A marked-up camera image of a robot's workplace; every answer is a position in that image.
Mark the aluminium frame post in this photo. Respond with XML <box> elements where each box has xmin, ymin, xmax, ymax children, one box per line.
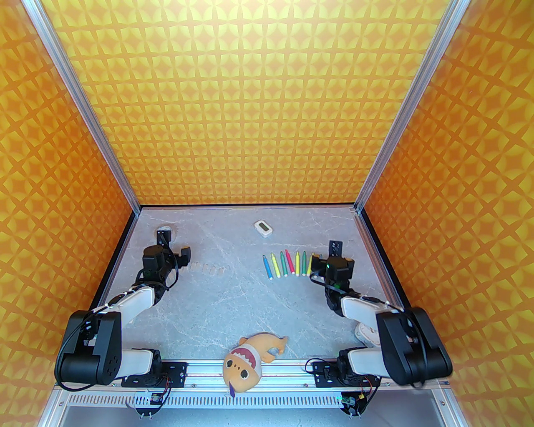
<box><xmin>354</xmin><ymin>0</ymin><xmax>471</xmax><ymax>214</ymax></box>
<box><xmin>21</xmin><ymin>0</ymin><xmax>141</xmax><ymax>214</ymax></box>

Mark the black table edge strip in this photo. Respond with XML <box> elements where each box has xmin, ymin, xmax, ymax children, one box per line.
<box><xmin>139</xmin><ymin>203</ymin><xmax>356</xmax><ymax>208</ymax></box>
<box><xmin>360</xmin><ymin>210</ymin><xmax>407</xmax><ymax>311</ymax></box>
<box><xmin>90</xmin><ymin>211</ymin><xmax>140</xmax><ymax>313</ymax></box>

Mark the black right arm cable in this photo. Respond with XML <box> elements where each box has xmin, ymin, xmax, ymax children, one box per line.
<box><xmin>310</xmin><ymin>271</ymin><xmax>340</xmax><ymax>292</ymax></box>

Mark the grey metal panel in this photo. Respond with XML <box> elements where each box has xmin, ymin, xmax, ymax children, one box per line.
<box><xmin>58</xmin><ymin>407</ymin><xmax>447</xmax><ymax>427</ymax></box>

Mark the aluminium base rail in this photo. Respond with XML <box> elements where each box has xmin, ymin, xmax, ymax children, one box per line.
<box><xmin>56</xmin><ymin>357</ymin><xmax>449</xmax><ymax>390</ymax></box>

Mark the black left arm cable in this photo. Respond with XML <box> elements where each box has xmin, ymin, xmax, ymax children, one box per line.
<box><xmin>165</xmin><ymin>256</ymin><xmax>180</xmax><ymax>292</ymax></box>

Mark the white slotted cable duct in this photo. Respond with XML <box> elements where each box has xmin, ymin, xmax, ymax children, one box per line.
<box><xmin>63</xmin><ymin>390</ymin><xmax>443</xmax><ymax>408</ymax></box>

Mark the orange shark plush toy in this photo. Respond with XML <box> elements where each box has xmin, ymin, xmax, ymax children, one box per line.
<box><xmin>222</xmin><ymin>332</ymin><xmax>289</xmax><ymax>396</ymax></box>

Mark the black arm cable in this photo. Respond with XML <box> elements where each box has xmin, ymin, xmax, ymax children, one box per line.
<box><xmin>310</xmin><ymin>271</ymin><xmax>340</xmax><ymax>292</ymax></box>
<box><xmin>165</xmin><ymin>256</ymin><xmax>180</xmax><ymax>292</ymax></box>

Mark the white plastic device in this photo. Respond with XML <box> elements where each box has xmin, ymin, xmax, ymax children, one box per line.
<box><xmin>355</xmin><ymin>323</ymin><xmax>378</xmax><ymax>347</ymax></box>

